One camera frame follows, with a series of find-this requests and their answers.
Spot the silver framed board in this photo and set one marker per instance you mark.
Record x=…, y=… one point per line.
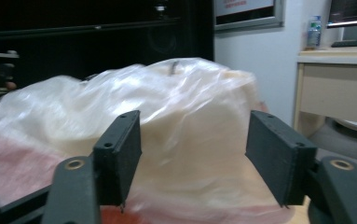
x=244, y=4

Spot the light wooden desk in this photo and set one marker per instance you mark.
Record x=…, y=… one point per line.
x=337, y=90

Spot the computer monitor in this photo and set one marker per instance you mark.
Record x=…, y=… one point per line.
x=353, y=11

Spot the cream bin with face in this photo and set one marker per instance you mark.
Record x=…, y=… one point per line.
x=198, y=133

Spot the black metal frame bar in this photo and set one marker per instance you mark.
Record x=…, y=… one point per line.
x=73, y=29

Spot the clear plastic bag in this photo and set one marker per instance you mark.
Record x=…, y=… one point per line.
x=58, y=102

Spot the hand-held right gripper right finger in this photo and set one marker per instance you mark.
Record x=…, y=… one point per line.
x=278, y=158

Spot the clear water bottle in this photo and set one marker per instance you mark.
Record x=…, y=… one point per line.
x=313, y=32

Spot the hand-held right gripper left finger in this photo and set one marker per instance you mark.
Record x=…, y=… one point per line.
x=117, y=161

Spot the dark keyboard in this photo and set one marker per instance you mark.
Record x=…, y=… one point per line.
x=356, y=42

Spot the black curtain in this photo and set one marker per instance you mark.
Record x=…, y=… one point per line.
x=73, y=59

